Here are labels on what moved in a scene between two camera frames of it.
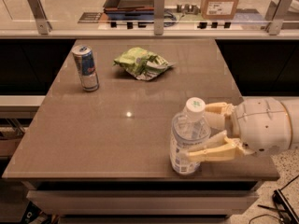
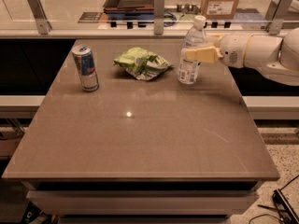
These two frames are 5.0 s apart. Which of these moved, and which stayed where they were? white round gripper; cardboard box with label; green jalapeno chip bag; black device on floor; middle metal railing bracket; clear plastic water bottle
Moved: white round gripper; clear plastic water bottle
Stayed: cardboard box with label; green jalapeno chip bag; middle metal railing bracket; black device on floor
